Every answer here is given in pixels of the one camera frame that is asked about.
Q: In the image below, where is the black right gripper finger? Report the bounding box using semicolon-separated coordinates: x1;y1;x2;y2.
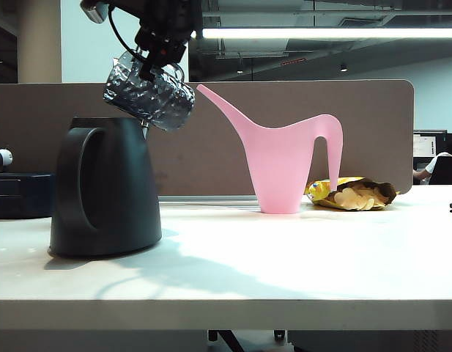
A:
138;60;157;84

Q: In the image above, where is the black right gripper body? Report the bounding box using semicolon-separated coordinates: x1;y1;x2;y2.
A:
133;24;188;73

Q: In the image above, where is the dark glass mug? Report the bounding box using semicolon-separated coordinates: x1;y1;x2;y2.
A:
103;50;196;132

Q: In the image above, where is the black plastic watering kettle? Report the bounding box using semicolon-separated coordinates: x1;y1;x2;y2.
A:
48;116;163;257

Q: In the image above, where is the brown desk divider panel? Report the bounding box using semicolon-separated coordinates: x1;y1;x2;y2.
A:
0;79;415;197

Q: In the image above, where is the long ceiling light strip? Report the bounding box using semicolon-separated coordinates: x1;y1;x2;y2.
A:
190;28;452;40

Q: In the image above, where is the pink plastic watering can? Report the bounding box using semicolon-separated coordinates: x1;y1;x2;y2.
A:
196;83;345;215

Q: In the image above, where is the white cylindrical tool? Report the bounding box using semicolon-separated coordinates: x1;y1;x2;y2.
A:
0;148;13;173

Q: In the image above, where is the dark blue tool case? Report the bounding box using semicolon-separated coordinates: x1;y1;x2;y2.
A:
0;172;54;220

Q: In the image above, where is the yellow potato chips bag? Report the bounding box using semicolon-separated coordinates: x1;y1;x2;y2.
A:
305;175;400;212

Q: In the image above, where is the black table leg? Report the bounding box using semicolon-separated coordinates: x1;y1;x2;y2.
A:
207;329;245;352

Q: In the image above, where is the background computer monitor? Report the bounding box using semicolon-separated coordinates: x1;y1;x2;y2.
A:
412;129;448;169

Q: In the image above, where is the person in white shirt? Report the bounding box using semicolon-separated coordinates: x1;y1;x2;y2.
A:
412;151;452;184

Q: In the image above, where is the black office chair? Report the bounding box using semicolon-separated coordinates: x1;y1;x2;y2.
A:
429;155;452;186

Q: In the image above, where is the black camera cable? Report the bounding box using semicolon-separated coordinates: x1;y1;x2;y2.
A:
107;7;146;59

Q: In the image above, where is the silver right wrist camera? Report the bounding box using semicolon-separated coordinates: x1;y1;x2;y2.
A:
80;0;110;23

